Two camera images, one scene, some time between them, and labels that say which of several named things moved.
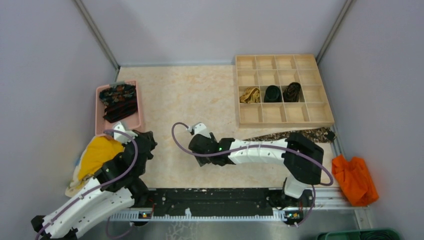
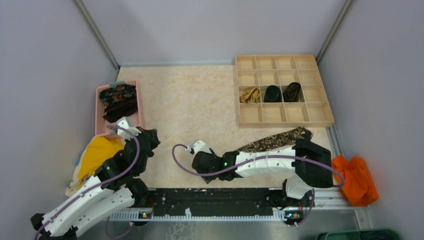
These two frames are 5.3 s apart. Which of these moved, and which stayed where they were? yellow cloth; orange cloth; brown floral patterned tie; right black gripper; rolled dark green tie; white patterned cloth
Moved: right black gripper; brown floral patterned tie
Stayed: white patterned cloth; orange cloth; yellow cloth; rolled dark green tie
